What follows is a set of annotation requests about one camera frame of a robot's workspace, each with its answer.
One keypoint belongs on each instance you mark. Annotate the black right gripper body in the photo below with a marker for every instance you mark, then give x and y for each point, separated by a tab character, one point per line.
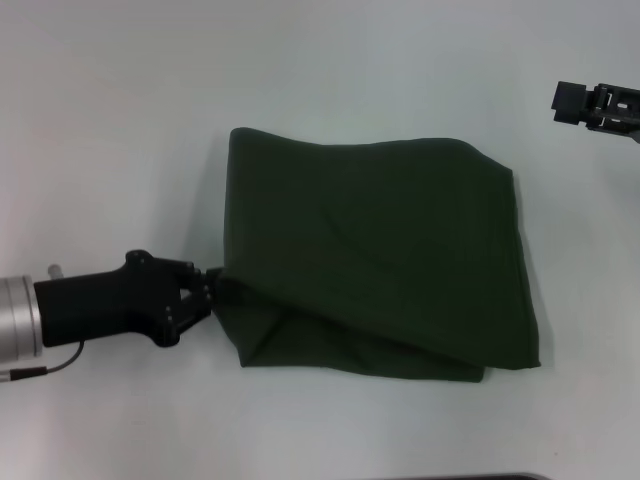
620	112

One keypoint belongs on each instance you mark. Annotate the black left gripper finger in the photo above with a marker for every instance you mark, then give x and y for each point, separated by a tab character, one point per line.
205	280
192	312

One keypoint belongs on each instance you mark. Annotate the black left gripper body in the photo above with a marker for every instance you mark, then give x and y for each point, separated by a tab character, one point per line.
100	305

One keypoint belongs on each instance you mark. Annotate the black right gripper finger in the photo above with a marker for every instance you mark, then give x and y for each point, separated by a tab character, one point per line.
570	92
565	112

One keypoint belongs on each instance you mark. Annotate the dark green FREE t-shirt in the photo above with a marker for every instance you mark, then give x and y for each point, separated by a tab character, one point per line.
375	250

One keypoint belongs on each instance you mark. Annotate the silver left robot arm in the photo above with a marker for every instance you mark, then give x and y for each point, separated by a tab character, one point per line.
17	315

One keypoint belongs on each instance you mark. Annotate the small silver metal pin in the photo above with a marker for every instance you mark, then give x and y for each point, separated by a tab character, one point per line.
54	271

